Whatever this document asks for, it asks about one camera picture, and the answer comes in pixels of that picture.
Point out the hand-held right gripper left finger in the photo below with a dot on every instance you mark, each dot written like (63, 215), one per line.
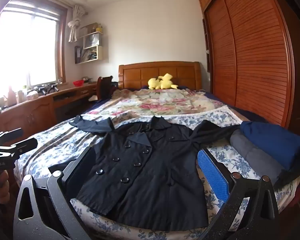
(85, 165)

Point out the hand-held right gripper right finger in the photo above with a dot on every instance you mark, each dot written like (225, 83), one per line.
(212, 175)

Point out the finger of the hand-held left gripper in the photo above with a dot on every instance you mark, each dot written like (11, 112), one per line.
(25, 143)
(12, 133)

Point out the black button coat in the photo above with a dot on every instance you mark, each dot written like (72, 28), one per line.
(152, 167)

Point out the person's left hand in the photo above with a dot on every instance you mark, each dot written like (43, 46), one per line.
(3, 190)

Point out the blue floral blanket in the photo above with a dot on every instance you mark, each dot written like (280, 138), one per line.
(240, 162)

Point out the brown bottle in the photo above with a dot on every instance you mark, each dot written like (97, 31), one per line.
(11, 97)

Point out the long wooden desk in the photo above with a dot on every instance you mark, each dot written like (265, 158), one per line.
(40, 110)

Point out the white jar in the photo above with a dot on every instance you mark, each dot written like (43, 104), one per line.
(20, 96)

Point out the white tissue pack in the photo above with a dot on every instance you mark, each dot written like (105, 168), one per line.
(32, 95)

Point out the grey folded cloth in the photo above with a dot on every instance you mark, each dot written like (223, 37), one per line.
(255, 152)

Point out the black metal tool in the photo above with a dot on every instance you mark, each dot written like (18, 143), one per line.
(46, 88)

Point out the navy folded cloth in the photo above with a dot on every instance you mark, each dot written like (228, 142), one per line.
(272, 140)

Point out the dark folded cloth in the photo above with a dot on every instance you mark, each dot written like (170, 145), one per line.
(290, 176)

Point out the dark wooden chair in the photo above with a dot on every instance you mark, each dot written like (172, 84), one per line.
(103, 87)

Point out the red bowl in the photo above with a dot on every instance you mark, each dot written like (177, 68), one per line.
(78, 83)

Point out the wooden framed window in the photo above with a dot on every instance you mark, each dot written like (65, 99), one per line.
(27, 50)

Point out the pink floral quilt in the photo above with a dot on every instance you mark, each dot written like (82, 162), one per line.
(152, 102)

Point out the wooden bed headboard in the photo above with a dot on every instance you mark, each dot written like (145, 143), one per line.
(135, 75)

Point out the yellow plush toy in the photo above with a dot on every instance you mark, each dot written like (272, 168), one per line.
(162, 82)

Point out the tied white curtain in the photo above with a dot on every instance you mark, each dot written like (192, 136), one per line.
(75, 25)

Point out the wooden slatted wardrobe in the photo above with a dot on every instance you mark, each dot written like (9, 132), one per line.
(252, 55)

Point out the white wall shelf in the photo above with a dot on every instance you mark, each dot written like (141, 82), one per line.
(90, 47)

